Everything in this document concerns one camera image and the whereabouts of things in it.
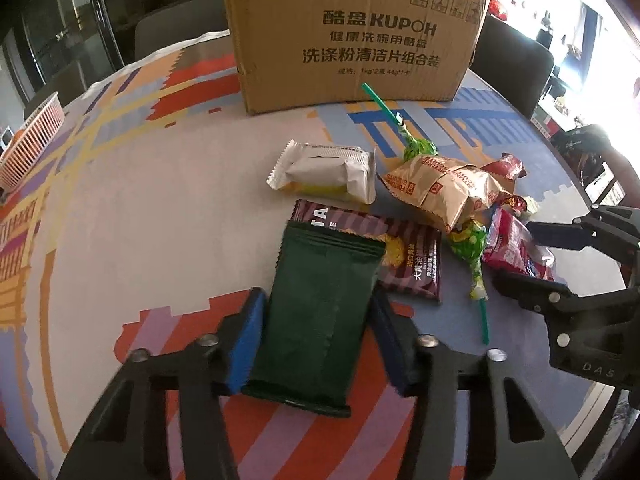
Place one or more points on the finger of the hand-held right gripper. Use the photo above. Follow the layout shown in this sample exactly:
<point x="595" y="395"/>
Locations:
<point x="530" y="290"/>
<point x="560" y="237"/>

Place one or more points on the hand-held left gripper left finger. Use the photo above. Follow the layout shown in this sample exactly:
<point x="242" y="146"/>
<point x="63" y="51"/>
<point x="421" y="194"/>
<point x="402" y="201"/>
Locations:
<point x="247" y="335"/>

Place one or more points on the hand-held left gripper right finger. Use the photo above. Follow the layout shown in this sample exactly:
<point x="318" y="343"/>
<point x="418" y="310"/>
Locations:
<point x="392" y="350"/>

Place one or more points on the large red snack packet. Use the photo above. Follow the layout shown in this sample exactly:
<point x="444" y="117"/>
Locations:
<point x="510" y="245"/>

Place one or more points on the red and white candy wrapper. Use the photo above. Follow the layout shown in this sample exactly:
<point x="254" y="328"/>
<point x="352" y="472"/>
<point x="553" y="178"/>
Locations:
<point x="515" y="202"/>

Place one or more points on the dark green snack packet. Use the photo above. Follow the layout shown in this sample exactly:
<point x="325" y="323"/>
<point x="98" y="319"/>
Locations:
<point x="315" y="320"/>

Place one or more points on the maroon striped snack packet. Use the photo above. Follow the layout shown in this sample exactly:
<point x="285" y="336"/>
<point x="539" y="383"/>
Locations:
<point x="415" y="270"/>

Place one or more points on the small red snack packet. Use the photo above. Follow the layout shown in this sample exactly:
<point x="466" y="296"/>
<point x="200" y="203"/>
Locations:
<point x="507" y="167"/>

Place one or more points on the tan paper snack bag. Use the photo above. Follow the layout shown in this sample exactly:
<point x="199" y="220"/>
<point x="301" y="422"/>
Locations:
<point x="440" y="185"/>

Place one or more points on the green lollipop with white tag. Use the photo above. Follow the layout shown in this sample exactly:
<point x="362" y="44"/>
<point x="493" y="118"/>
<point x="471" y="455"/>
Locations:
<point x="420" y="149"/>

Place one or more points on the white snack packet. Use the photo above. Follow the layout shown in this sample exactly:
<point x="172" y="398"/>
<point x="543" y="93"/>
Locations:
<point x="320" y="170"/>

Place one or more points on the cardboard box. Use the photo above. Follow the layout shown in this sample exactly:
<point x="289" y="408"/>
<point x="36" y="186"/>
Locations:
<point x="350" y="35"/>

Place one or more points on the colourful printed tablecloth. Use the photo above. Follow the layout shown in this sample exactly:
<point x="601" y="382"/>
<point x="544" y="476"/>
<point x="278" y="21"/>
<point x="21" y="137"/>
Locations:
<point x="150" y="235"/>

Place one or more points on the grey upholstered chair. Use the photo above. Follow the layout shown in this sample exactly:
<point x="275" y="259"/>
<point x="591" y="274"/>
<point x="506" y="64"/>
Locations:
<point x="180" y="30"/>
<point x="510" y="65"/>

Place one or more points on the pink plastic basket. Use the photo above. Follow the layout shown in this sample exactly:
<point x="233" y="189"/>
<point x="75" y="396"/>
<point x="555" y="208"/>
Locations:
<point x="35" y="135"/>

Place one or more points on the black glass cabinet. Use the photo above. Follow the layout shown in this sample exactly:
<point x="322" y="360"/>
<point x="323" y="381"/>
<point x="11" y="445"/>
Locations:
<point x="75" y="20"/>

